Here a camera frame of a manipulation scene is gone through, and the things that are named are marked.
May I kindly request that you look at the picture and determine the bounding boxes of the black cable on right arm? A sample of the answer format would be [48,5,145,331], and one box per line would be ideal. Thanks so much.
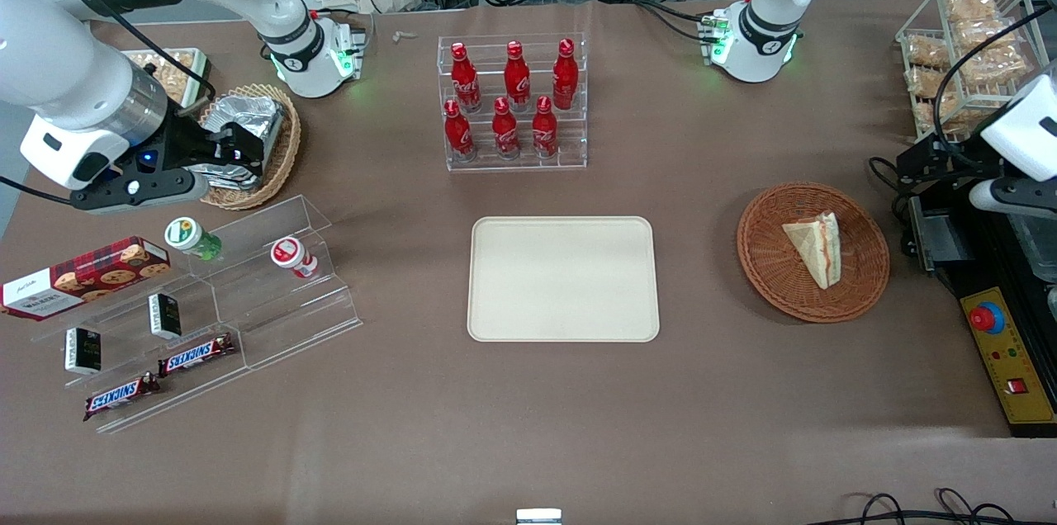
[37,0,217,103]

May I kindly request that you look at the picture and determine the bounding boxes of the clear acrylic bottle rack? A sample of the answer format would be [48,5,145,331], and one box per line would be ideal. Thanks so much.
[437,32,589,173]

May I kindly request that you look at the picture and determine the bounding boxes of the black base cables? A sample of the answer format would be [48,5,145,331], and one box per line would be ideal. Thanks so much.
[634,0,719,44]

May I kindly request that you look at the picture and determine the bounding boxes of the black machine housing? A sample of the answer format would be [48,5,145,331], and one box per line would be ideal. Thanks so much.
[896,178,1057,437]

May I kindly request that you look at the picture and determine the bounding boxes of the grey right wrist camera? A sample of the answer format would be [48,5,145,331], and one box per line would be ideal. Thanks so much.
[69,168,209,215]

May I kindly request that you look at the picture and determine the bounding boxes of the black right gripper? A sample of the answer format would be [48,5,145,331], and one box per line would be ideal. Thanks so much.
[157,106,267,179]

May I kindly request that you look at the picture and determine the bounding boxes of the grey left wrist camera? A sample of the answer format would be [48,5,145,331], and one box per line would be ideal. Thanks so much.
[968,177,1057,219]

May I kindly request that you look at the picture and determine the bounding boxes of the clear bag of snacks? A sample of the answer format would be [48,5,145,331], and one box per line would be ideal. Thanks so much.
[912,94,992,135]
[907,36,950,69]
[954,17,1021,54]
[946,0,998,22]
[907,65,950,98]
[962,46,1031,88]

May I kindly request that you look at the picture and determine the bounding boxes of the black looped cable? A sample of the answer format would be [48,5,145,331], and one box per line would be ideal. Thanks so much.
[867,155,909,216]

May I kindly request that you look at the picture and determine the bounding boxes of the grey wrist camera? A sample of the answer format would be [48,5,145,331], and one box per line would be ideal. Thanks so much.
[69,168,209,215]
[968,177,1057,219]

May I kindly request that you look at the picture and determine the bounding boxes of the brown round wicker basket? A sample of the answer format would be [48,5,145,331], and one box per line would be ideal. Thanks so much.
[737,182,891,324]

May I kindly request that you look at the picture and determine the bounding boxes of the clear acrylic stepped shelf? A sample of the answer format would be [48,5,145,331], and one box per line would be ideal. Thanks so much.
[29,195,364,435]

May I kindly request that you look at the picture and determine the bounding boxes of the red tartan cookie box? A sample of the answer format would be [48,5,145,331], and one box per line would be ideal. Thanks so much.
[0,236,172,321]

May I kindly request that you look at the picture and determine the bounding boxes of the yellow control panel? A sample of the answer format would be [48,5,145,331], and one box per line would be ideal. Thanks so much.
[960,287,1057,425]

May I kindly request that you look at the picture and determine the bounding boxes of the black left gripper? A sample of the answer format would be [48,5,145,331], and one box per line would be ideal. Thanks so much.
[896,134,1007,186]

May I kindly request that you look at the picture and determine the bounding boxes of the black floor cables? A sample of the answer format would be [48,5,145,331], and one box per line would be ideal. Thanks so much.
[826,488,1057,525]

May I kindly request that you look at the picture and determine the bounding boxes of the white wire rack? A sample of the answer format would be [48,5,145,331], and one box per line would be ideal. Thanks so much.
[896,0,1054,148]

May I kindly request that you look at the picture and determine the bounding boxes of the red cola bottle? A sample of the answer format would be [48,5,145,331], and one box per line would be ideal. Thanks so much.
[532,95,559,158]
[492,97,521,160]
[450,42,482,113]
[552,38,578,111]
[443,99,476,163]
[504,40,532,111]

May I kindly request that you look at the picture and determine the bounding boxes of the small black box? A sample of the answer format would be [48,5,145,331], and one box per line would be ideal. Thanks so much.
[64,327,102,376]
[148,293,182,340]

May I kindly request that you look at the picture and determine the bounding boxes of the cream rectangular tray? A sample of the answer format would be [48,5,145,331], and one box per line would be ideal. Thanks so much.
[467,216,661,343]

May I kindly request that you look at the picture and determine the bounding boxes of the grey tray of biscuits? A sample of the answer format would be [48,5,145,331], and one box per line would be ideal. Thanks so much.
[120,48,212,109]

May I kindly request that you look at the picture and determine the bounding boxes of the triangular sandwich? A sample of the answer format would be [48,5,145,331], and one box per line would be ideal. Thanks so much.
[781,211,843,291]

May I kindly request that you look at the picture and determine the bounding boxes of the silver foil packets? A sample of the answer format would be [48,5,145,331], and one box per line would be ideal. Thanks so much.
[186,94,287,192]

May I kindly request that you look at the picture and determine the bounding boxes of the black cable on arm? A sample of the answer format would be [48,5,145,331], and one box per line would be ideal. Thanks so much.
[37,0,217,103]
[933,3,1057,171]

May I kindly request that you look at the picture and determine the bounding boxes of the Snickers bar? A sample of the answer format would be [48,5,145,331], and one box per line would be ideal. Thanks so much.
[158,333,236,377]
[83,372,162,422]

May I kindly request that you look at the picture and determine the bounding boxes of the red and white cup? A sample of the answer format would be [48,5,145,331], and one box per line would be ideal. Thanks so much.
[271,237,319,280]

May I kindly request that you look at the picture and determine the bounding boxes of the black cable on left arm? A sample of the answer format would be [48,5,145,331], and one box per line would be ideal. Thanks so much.
[933,3,1057,171]

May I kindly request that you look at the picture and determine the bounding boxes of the light oval wicker basket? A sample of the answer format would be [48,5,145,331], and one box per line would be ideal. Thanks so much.
[194,83,302,210]

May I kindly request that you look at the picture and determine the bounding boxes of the green lidded cup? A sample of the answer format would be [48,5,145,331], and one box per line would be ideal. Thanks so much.
[164,217,222,262]

